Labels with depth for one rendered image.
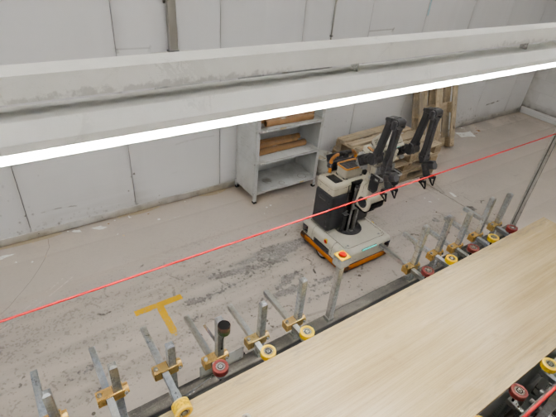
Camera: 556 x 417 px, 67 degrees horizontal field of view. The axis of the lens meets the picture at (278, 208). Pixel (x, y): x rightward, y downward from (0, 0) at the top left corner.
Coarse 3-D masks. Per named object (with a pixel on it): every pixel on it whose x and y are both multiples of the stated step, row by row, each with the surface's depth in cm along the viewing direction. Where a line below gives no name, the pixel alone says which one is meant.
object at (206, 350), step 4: (184, 316) 235; (188, 316) 235; (188, 320) 233; (192, 320) 233; (188, 324) 231; (192, 324) 231; (192, 328) 229; (196, 328) 229; (192, 332) 228; (196, 332) 227; (196, 336) 225; (200, 336) 225; (196, 340) 225; (200, 340) 223; (200, 344) 221; (204, 344) 221; (204, 348) 219; (208, 348) 219; (204, 352) 218; (208, 352) 217; (212, 364) 212; (224, 376) 209
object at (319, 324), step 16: (384, 288) 289; (400, 288) 292; (352, 304) 274; (368, 304) 276; (320, 320) 261; (336, 320) 263; (288, 336) 249; (240, 368) 229; (192, 384) 219; (208, 384) 220; (160, 400) 210; (128, 416) 200; (144, 416) 203
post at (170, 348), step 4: (168, 344) 190; (172, 344) 190; (168, 348) 189; (172, 348) 190; (168, 352) 190; (172, 352) 192; (168, 356) 191; (172, 356) 193; (168, 360) 193; (172, 360) 195; (168, 364) 196; (172, 364) 196; (176, 372) 201; (172, 376) 201; (176, 376) 203; (176, 380) 204; (176, 384) 206
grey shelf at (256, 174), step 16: (320, 112) 483; (240, 128) 466; (256, 128) 436; (272, 128) 447; (288, 128) 516; (304, 128) 516; (320, 128) 485; (240, 144) 476; (256, 144) 445; (240, 160) 486; (256, 160) 456; (272, 160) 470; (288, 160) 544; (304, 160) 533; (240, 176) 497; (256, 176) 468; (272, 176) 515; (288, 176) 518; (304, 176) 522; (256, 192) 483
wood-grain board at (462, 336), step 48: (528, 240) 316; (432, 288) 264; (480, 288) 268; (528, 288) 272; (336, 336) 227; (384, 336) 230; (432, 336) 233; (480, 336) 235; (528, 336) 238; (240, 384) 199; (288, 384) 201; (336, 384) 204; (384, 384) 206; (432, 384) 208; (480, 384) 210
